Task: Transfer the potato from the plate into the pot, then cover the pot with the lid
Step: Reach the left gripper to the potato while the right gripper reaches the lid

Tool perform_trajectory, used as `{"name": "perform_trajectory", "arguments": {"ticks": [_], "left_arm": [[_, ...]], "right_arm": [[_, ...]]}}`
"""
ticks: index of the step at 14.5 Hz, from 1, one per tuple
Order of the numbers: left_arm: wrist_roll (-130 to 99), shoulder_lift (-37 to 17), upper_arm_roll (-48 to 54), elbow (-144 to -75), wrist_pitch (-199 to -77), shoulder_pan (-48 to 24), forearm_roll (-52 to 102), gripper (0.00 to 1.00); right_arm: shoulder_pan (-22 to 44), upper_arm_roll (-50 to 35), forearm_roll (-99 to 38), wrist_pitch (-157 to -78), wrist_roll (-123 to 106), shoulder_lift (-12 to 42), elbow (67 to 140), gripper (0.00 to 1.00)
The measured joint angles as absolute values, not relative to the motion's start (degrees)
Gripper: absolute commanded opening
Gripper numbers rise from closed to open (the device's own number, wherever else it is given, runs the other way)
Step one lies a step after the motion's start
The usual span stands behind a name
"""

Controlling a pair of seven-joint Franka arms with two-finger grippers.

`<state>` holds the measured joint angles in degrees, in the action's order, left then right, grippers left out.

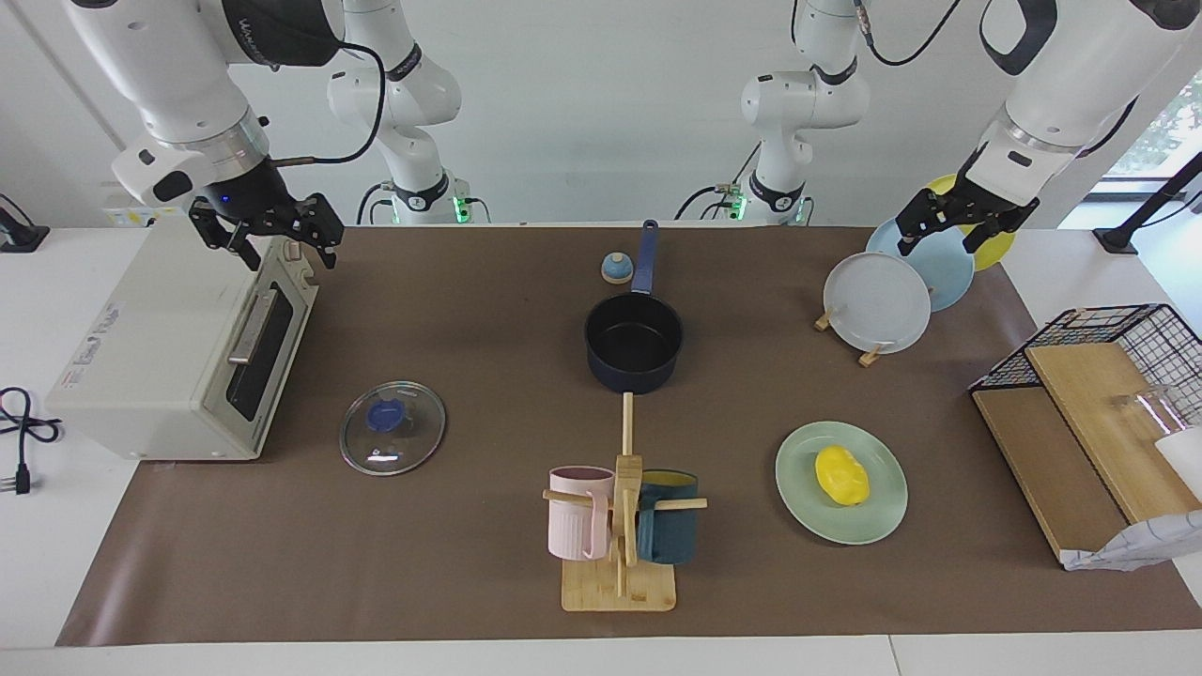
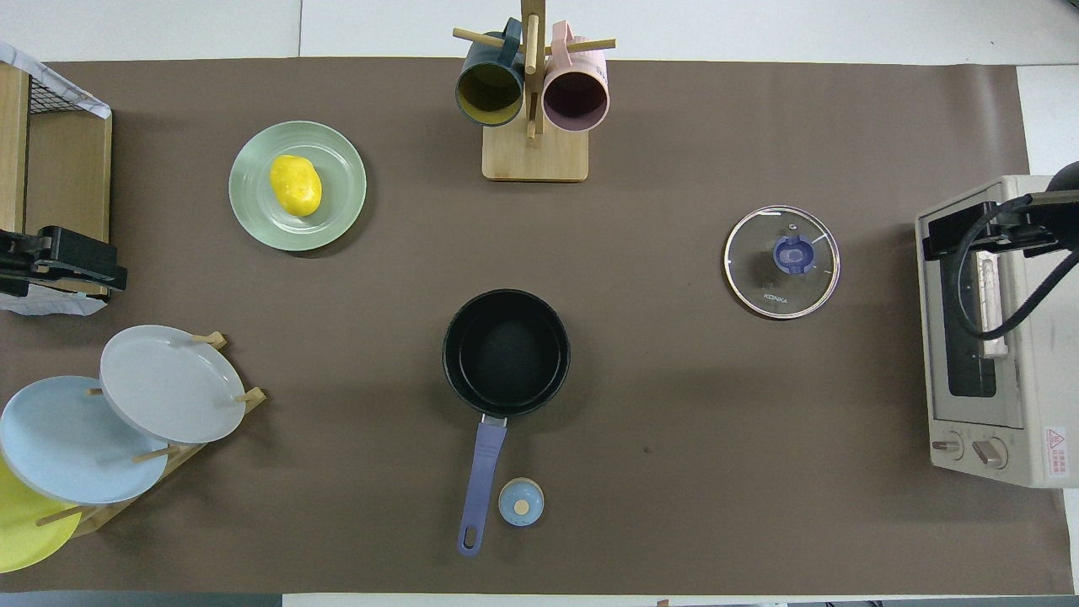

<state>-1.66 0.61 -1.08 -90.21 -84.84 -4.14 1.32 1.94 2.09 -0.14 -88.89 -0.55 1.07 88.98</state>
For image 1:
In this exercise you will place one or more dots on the green plate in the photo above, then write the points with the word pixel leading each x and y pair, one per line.
pixel 808 512

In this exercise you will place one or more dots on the cream toaster oven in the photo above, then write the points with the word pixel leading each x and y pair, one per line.
pixel 160 357

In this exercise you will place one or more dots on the black angled stand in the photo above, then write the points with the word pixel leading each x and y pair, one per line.
pixel 1117 239

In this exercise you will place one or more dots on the pink ribbed mug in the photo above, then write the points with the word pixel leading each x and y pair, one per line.
pixel 577 516

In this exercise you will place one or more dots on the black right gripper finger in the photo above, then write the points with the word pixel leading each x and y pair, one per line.
pixel 321 221
pixel 225 235

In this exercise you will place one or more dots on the brown wooden cutting board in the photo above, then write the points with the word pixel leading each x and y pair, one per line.
pixel 1042 460

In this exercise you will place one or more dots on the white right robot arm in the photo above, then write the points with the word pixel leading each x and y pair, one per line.
pixel 178 84

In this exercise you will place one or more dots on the brown table mat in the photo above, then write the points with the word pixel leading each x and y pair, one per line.
pixel 470 563

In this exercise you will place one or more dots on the light blue plate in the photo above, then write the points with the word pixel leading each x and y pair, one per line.
pixel 944 272

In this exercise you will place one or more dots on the white checked cloth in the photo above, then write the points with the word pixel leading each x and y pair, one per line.
pixel 1136 549

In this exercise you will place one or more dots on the teal mug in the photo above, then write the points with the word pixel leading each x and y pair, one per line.
pixel 669 535

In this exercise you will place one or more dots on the wooden plate rack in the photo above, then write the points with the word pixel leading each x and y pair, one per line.
pixel 870 357

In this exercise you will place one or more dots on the yellow potato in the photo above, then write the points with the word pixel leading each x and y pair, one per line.
pixel 842 475

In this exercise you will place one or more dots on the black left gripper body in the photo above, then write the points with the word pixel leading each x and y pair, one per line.
pixel 986 205

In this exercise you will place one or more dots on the grey plate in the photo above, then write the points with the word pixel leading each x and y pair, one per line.
pixel 878 305

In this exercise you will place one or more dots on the glass lid with blue knob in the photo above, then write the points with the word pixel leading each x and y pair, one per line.
pixel 394 451

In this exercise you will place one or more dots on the light wooden cutting board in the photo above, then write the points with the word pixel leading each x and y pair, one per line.
pixel 1099 422

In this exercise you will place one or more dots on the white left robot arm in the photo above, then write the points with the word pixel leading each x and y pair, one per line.
pixel 1061 84

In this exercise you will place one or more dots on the white wall socket box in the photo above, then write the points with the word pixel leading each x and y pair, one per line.
pixel 131 218

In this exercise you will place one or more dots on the black desk clamp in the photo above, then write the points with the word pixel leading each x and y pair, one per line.
pixel 23 239

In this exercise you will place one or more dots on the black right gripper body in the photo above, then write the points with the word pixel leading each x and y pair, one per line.
pixel 246 192

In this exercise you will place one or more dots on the yellow plate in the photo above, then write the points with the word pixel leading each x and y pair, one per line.
pixel 997 249

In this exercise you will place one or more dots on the dark blue saucepan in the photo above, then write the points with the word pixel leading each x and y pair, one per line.
pixel 634 343

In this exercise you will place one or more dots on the wooden mug tree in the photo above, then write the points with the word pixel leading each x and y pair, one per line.
pixel 620 587

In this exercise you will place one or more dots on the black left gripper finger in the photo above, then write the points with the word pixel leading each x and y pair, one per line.
pixel 918 221
pixel 986 231

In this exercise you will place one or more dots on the clear glass cup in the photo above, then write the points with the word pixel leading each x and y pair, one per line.
pixel 1150 408

